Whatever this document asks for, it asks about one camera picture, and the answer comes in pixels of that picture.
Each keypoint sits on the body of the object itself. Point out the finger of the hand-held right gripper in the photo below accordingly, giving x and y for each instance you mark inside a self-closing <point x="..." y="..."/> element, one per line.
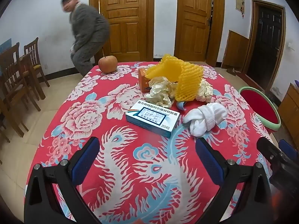
<point x="268" y="149"/>
<point x="287" y="148"/>

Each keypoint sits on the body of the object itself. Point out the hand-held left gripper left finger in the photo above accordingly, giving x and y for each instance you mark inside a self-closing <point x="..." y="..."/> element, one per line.
<point x="86" y="158"/>

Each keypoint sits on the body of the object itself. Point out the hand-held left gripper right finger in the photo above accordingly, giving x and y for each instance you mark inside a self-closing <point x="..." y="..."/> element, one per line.
<point x="209" y="161"/>

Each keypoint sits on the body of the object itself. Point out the red bin with green rim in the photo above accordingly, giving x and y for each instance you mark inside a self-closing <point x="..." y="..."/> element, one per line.
<point x="257" y="109"/>

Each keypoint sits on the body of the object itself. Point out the white socks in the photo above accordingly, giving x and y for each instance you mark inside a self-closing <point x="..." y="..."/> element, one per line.
<point x="205" y="119"/>

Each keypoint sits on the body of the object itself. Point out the small blue wrapper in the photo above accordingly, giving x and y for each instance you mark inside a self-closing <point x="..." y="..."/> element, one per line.
<point x="181" y="105"/>

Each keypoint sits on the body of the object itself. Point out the cream paper ball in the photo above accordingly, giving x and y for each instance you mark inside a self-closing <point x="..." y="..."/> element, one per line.
<point x="205" y="91"/>
<point x="158" y="93"/>

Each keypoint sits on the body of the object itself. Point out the blue and white medicine box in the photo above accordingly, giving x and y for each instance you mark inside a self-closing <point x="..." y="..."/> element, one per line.
<point x="151" y="117"/>

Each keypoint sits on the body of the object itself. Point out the yellow foam fruit net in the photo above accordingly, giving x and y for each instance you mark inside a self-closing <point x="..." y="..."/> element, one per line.
<point x="188" y="81"/>
<point x="163" y="67"/>

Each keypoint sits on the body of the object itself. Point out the orange cardboard box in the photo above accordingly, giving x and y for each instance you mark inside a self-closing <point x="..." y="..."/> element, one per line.
<point x="143" y="81"/>

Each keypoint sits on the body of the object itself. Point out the wooden sideboard cabinet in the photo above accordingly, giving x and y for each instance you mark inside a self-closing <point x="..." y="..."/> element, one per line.
<point x="289" y="107"/>

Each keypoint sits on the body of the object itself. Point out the red floral tablecloth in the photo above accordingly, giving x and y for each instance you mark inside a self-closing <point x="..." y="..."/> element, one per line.
<point x="130" y="168"/>

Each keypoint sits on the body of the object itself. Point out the brown shoe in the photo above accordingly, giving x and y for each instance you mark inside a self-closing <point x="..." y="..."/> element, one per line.
<point x="234" y="71"/>

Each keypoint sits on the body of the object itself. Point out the apple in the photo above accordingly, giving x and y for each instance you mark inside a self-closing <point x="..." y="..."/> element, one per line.
<point x="107" y="64"/>

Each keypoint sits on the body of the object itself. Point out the dark entrance door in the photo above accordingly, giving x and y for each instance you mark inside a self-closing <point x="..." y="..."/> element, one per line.
<point x="266" y="39"/>

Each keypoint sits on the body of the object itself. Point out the wooden chair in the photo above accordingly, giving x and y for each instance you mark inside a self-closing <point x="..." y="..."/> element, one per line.
<point x="31" y="49"/>
<point x="11" y="58"/>

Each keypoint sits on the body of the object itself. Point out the wooden panel door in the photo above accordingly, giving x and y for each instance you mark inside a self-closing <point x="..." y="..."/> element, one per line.
<point x="121" y="28"/>
<point x="191" y="28"/>

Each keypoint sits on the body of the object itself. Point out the white wall switch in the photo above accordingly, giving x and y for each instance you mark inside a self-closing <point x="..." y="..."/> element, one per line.
<point x="291" y="45"/>

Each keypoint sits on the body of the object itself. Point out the low wooden wall panel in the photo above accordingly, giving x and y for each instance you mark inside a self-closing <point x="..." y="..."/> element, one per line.
<point x="233" y="49"/>

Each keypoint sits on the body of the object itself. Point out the wall electric box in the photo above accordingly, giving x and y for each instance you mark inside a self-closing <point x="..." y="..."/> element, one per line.
<point x="240" y="3"/>

